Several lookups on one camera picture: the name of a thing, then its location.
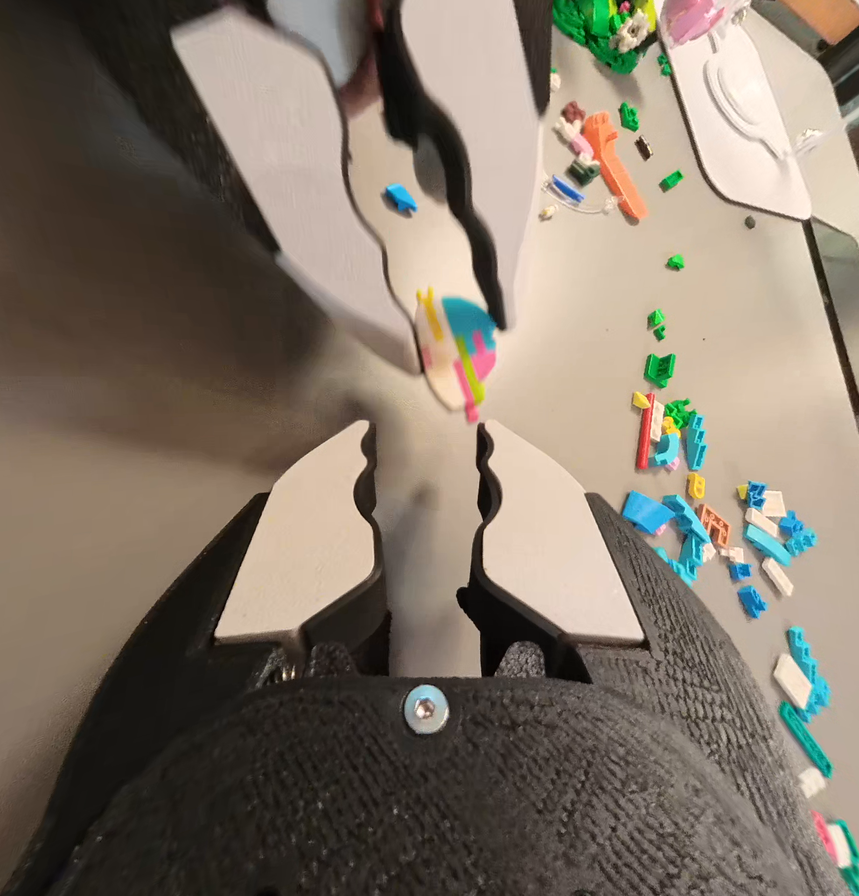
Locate round multicoloured lego assembly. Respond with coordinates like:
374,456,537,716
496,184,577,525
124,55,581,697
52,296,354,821
414,286,502,425

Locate cardboard box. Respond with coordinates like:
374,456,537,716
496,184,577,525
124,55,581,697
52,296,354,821
775,0,859,45

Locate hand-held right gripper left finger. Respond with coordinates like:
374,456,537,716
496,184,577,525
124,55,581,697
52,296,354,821
214,419,386,646

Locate clear plastic tube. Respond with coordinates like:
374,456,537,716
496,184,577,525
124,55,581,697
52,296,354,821
541,175,623,219

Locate pile of loose lego bricks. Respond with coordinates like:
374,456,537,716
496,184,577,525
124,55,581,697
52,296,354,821
622,391,859,896

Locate green lego plant model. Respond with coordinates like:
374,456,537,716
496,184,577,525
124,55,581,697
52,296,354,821
551,0,660,75

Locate person's left hand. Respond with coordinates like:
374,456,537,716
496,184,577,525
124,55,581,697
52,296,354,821
340,38,388,121

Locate pink lego bricks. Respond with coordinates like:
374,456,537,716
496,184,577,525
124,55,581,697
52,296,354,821
663,0,728,44

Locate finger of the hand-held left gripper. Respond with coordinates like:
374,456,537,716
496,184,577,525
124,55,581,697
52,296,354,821
379,0,545,331
170,10,421,373

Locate clear plastic stand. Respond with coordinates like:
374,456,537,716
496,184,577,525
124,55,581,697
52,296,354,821
701,38,803,166

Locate white tray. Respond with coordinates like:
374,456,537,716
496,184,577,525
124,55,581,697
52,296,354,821
658,13,817,224

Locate red lego rod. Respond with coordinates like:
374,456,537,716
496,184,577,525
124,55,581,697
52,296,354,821
635,392,657,470

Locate orange brick separator tool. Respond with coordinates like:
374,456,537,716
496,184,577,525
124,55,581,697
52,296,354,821
582,111,649,222

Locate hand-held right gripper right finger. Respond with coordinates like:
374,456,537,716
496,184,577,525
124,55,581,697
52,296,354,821
470,420,646,646

